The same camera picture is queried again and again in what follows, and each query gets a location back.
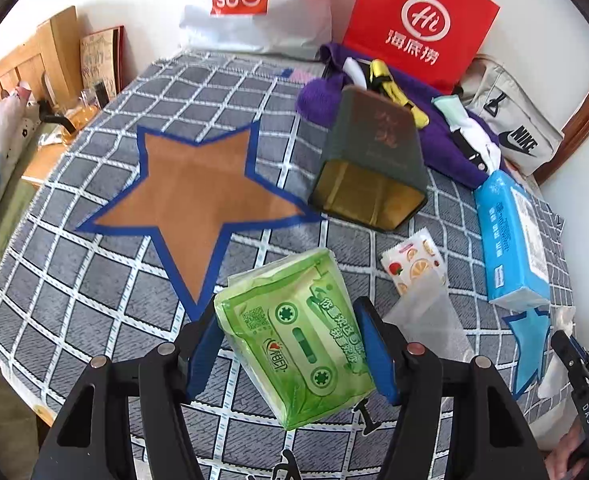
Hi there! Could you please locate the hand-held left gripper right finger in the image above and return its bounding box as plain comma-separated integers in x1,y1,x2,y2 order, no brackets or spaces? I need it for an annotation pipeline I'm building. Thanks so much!
351,297,546,480

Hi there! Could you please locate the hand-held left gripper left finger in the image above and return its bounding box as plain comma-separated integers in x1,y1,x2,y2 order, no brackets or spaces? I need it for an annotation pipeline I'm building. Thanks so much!
29,300,225,480

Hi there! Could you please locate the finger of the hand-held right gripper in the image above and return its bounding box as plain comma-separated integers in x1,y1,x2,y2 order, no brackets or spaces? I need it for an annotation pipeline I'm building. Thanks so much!
549,330,589,397

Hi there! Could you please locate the green tissue packet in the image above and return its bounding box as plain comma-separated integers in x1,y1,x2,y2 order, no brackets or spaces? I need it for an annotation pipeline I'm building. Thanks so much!
213,247,377,431

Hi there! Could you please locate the white cloth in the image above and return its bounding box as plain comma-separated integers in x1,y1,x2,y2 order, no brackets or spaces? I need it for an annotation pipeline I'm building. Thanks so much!
449,115,503,174

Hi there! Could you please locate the person's right hand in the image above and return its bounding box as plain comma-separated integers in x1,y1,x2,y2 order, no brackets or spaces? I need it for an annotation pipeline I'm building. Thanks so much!
547,427,589,480

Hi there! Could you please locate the fruit print plastic bag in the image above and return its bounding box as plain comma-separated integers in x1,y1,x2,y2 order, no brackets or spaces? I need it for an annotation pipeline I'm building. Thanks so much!
380,228,468,361

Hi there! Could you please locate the grey checked blanket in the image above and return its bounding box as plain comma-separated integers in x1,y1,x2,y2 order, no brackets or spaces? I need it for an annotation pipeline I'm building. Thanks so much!
0,50,589,480

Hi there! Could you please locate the blue tissue pack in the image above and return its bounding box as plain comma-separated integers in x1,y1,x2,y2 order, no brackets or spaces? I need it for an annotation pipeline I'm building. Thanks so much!
474,170,553,311

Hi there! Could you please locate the dark green tin box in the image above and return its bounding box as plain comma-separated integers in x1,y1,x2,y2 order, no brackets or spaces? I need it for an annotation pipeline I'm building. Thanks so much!
307,85,429,234

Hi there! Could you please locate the grey waist bag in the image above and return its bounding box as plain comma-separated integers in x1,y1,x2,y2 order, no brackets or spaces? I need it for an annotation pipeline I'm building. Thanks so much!
457,55,565,179

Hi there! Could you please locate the green bed sheet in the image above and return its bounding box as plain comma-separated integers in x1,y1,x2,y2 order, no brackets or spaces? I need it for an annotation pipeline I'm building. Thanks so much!
0,130,55,411

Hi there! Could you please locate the wooden nightstand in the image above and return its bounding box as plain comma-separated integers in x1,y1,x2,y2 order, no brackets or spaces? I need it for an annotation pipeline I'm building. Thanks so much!
19,105,106,192

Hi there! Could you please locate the mint green cloth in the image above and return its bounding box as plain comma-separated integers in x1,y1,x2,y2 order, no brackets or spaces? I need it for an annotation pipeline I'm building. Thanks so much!
431,95,470,126

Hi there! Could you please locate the purple cloth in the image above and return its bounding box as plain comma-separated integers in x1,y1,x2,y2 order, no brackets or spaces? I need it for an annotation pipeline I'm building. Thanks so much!
294,42,503,191

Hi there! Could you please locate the glass cup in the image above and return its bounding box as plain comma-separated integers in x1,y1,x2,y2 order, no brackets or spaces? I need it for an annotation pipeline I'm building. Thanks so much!
77,87,100,121

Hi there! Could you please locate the brown book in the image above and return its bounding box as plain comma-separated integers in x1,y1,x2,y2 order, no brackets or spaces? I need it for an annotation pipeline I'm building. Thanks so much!
79,26,126,109

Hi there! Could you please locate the red paper bag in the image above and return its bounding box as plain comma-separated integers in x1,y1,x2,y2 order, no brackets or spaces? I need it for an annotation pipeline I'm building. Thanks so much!
341,0,501,96

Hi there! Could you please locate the light wooden headboard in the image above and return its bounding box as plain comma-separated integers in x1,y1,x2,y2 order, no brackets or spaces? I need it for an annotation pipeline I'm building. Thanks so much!
0,7,83,106

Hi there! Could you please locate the white plastic bag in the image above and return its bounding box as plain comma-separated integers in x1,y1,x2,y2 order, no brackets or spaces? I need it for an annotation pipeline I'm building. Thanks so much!
177,0,335,61

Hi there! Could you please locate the yellow strap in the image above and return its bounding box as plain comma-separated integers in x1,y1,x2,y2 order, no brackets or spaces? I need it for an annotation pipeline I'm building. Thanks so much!
368,59,430,129

